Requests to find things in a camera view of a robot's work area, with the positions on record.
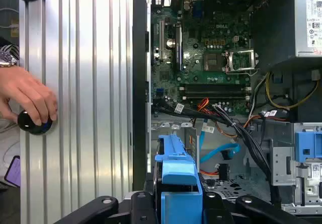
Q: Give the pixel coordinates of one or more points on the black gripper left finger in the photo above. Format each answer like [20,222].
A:
[141,209]

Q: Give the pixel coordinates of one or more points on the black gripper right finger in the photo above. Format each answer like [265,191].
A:
[213,209]

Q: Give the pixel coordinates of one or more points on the hard disk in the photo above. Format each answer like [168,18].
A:
[176,168]

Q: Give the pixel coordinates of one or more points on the black disk power connector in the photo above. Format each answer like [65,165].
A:
[224,171]

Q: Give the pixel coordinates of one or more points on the metal disk bay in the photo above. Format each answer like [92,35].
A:
[251,187]

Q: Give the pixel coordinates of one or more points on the black RAM slot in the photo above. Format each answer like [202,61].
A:
[216,94]
[213,89]
[213,85]
[216,98]

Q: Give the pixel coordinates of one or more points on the grey expansion slot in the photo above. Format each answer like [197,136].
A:
[161,37]

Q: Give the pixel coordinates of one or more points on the person's hand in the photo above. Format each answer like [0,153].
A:
[27,93]

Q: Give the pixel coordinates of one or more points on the metal optical drive cage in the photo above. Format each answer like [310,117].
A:
[281,168]

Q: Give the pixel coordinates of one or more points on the blue plastic latch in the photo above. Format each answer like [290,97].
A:
[308,143]

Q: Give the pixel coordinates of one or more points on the black PC case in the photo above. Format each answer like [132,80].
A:
[139,83]

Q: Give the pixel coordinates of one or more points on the purple smartphone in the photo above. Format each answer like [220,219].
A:
[13,171]

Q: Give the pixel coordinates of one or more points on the CPU socket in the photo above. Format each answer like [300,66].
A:
[212,62]

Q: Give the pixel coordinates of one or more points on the green motherboard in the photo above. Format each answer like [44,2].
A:
[193,55]

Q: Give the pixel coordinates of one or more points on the metal socket cover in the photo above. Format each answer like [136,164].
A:
[239,51]

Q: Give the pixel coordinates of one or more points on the silver coin battery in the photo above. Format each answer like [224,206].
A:
[171,43]

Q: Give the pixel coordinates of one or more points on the silver wrist watch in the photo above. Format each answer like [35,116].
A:
[6,59]

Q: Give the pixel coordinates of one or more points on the grey power supply unit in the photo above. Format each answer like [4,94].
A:
[299,20]

